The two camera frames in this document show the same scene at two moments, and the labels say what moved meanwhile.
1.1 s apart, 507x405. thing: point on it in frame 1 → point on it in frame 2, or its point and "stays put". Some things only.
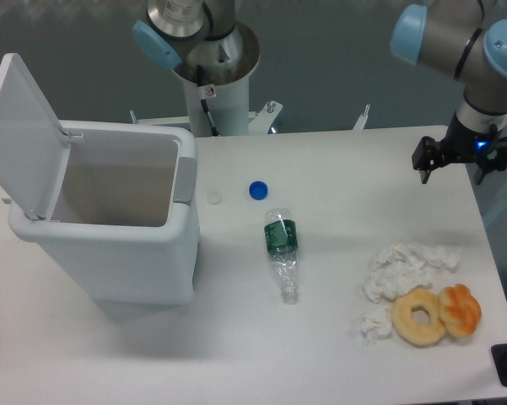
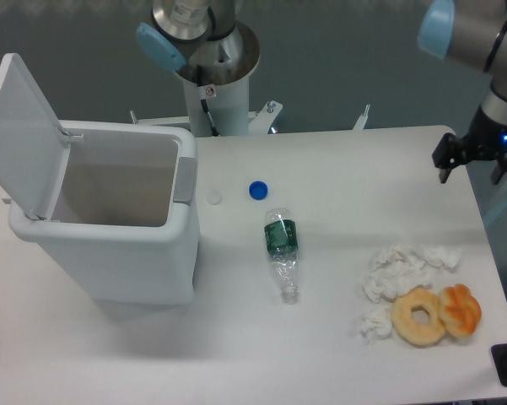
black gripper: x=462 y=144 → x=488 y=139
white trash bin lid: x=25 y=148 stays put
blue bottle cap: x=258 y=190 stays put
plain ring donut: x=402 y=321 stays put
